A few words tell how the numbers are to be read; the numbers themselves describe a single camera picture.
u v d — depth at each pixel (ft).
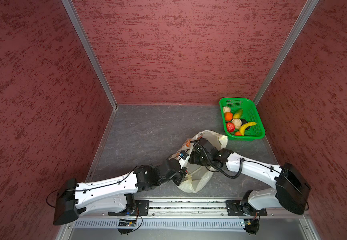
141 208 2.44
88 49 2.85
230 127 3.29
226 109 3.69
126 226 2.38
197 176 2.39
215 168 1.93
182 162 2.06
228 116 3.50
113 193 1.51
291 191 1.37
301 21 2.48
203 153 2.07
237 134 3.25
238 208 2.43
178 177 1.78
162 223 2.33
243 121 3.41
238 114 3.63
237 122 3.38
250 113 3.70
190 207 2.49
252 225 2.35
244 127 3.24
